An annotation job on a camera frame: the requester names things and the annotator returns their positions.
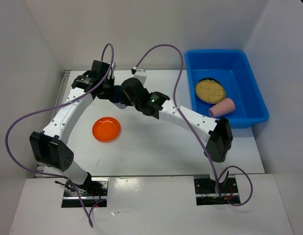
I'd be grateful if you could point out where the orange plastic plate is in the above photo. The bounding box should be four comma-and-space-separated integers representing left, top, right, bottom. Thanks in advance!
92, 117, 121, 142

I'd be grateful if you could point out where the black plastic plate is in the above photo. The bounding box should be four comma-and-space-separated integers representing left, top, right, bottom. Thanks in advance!
202, 77, 219, 83

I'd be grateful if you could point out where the green-rimmed bamboo tray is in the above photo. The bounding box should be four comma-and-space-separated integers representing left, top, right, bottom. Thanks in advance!
195, 80, 226, 104

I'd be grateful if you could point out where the pink plastic cup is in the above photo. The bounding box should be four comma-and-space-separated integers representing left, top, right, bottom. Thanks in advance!
208, 98, 235, 118

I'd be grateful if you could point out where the blue plastic cup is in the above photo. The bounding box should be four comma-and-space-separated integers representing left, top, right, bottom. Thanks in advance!
109, 85, 125, 103

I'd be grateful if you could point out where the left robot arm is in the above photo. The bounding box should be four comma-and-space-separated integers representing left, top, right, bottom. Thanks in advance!
29, 60, 115, 196

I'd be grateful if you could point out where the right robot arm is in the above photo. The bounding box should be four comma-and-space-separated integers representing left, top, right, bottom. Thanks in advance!
121, 77, 233, 193

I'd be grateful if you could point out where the blue plastic bin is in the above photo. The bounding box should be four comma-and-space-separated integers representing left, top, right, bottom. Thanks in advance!
184, 49, 269, 129

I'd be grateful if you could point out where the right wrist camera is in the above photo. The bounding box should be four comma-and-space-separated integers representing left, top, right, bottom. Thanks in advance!
131, 67, 147, 85

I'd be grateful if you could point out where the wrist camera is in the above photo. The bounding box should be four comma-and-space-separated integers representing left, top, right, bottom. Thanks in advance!
131, 67, 147, 85
111, 62, 116, 71

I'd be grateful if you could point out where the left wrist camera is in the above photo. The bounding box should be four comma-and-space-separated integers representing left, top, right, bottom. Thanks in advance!
111, 62, 116, 71

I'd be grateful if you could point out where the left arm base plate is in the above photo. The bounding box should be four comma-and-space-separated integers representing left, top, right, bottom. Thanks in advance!
58, 177, 109, 208

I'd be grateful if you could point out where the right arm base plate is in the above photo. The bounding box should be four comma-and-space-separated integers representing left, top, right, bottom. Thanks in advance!
194, 176, 241, 206

